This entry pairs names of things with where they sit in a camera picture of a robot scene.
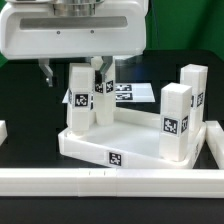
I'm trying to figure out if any white right fence block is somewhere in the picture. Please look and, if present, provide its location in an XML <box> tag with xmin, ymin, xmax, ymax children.
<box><xmin>206</xmin><ymin>121</ymin><xmax>224</xmax><ymax>170</ymax></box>

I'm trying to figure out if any white desk top tray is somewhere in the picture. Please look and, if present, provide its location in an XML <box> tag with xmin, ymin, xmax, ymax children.
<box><xmin>58</xmin><ymin>108</ymin><xmax>206</xmax><ymax>169</ymax></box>

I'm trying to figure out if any white left fence block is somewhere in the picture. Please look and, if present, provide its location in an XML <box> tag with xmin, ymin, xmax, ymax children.
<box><xmin>0</xmin><ymin>120</ymin><xmax>7</xmax><ymax>146</ymax></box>

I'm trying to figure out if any white fence block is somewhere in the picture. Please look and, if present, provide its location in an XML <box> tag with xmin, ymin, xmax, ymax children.
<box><xmin>0</xmin><ymin>120</ymin><xmax>7</xmax><ymax>146</ymax></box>
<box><xmin>206</xmin><ymin>121</ymin><xmax>224</xmax><ymax>170</ymax></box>

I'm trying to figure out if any white marker base plate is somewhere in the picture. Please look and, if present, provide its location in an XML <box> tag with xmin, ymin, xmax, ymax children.
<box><xmin>63</xmin><ymin>81</ymin><xmax>155</xmax><ymax>107</ymax></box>

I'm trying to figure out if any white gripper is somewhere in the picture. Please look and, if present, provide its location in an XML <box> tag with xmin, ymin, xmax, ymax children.
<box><xmin>0</xmin><ymin>0</ymin><xmax>149</xmax><ymax>87</ymax></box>

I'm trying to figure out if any white front fence rail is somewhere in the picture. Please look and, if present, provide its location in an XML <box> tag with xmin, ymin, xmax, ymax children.
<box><xmin>0</xmin><ymin>168</ymin><xmax>224</xmax><ymax>198</ymax></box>

